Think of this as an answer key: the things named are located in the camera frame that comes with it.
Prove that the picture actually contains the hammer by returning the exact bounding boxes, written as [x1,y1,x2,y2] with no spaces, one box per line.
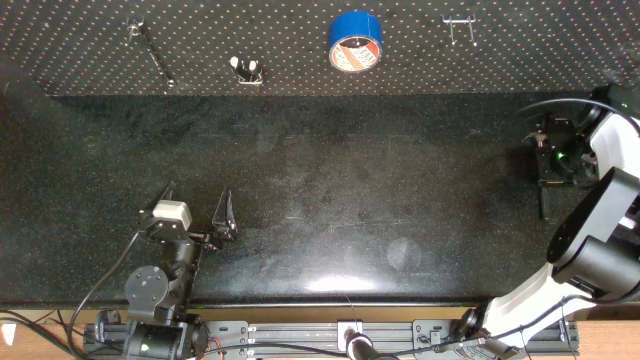
[523,128,552,223]

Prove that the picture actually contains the black and white pliers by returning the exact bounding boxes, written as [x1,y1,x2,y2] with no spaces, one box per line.
[228,54,264,84]

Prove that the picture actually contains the thin black cable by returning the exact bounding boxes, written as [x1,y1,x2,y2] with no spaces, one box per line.
[0,308,84,360]

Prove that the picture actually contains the roll of blue tape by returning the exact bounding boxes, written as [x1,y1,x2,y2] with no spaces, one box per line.
[327,10,384,74]

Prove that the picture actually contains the mounting rail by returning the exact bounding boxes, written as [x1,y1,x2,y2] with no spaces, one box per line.
[82,309,581,360]

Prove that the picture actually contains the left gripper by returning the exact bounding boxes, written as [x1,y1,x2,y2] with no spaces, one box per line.
[138,180,240,253]

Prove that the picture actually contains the wrench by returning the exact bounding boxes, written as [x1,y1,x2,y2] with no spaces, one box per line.
[127,17,178,90]

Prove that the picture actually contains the black pegboard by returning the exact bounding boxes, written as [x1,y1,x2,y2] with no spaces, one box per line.
[0,0,640,97]

